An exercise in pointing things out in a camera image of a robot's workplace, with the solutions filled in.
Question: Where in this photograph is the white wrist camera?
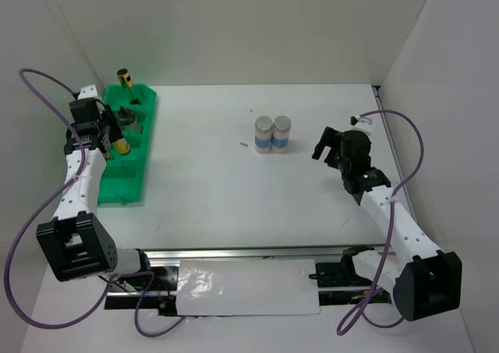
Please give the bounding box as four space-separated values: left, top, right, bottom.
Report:
76 84 101 100
350 115 373 136

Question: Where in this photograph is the white plastic sheet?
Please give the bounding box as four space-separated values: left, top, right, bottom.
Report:
175 259 320 316

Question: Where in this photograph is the yellow label pepper bottle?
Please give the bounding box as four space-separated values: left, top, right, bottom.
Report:
116 68 141 105

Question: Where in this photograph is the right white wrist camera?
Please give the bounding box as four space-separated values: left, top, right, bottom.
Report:
350 115 373 136

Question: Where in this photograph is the small yellow bottle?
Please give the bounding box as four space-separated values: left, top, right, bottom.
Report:
112 137 131 155

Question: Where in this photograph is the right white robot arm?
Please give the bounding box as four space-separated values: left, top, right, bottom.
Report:
312 126 462 322

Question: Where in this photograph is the aluminium rail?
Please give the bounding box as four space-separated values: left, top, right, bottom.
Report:
140 244 397 261

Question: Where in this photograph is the green plastic compartment tray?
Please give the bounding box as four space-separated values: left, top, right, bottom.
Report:
98 83 157 207

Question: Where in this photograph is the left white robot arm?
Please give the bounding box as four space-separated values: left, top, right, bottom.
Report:
36 97 154 290

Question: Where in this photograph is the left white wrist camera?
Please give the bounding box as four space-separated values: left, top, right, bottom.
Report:
76 84 101 100

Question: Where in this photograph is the silver lid salt jar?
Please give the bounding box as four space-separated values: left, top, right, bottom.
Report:
254 116 274 154
271 115 292 154

